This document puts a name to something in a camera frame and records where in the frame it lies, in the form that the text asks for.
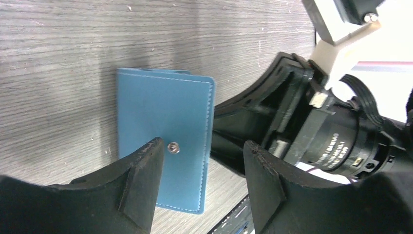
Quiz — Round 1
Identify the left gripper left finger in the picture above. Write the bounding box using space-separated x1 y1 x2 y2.
0 137 164 234

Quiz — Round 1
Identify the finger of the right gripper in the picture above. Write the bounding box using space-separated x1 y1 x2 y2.
211 129 258 176

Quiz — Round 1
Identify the blue card holder wallet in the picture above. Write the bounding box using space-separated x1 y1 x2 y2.
117 68 215 214

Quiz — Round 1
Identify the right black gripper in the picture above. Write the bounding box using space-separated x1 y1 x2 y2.
213 52 413 178

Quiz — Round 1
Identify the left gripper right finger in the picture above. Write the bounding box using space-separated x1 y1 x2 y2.
244 140 413 234

